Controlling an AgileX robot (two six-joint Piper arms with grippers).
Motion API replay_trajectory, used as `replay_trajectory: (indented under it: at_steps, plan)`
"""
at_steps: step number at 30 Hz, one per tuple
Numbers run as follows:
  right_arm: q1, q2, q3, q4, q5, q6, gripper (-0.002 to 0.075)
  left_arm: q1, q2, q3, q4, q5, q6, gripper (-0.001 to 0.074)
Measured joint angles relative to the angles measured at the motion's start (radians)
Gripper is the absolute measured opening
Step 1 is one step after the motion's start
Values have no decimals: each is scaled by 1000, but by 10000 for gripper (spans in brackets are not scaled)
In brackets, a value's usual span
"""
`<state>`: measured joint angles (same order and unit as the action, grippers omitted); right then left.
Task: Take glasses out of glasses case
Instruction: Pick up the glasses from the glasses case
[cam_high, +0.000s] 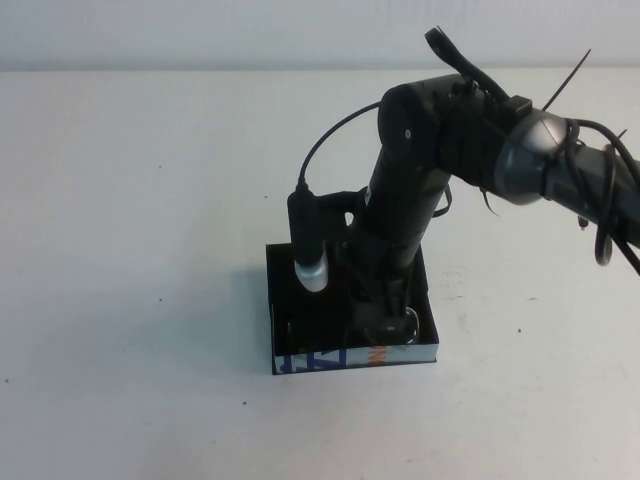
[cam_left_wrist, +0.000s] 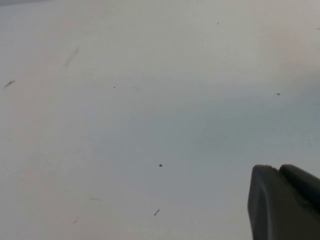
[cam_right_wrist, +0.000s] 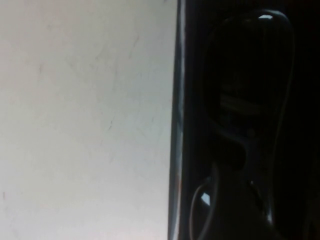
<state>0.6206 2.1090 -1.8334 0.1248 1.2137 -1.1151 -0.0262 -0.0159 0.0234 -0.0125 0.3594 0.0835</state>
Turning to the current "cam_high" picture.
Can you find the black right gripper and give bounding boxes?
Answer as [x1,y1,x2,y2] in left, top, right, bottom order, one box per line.
[341,238,417,346]

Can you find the black frame glasses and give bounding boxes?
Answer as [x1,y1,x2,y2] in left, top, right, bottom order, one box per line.
[284,305,422,349]

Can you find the black open glasses case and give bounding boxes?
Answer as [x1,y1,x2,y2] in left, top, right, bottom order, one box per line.
[264,243,441,377]

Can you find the short black zip tie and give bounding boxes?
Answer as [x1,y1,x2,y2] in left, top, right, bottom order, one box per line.
[478,185,502,220]

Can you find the long black zip tie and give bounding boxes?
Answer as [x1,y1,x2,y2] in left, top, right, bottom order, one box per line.
[543,48,592,110]

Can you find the black wrist camera silver tip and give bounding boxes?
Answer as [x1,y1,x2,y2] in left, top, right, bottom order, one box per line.
[286,185,330,294]

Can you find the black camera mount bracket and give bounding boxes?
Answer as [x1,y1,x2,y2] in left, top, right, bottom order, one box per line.
[312,188,374,237]

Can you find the thin black camera cable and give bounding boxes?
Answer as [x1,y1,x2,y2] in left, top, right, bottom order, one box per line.
[297,99,384,194]

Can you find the looped black arm cable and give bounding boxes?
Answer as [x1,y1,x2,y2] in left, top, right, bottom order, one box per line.
[564,117,640,277]

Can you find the thick black wrist cable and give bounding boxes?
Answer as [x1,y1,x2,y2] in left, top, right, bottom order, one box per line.
[424,27,519,104]

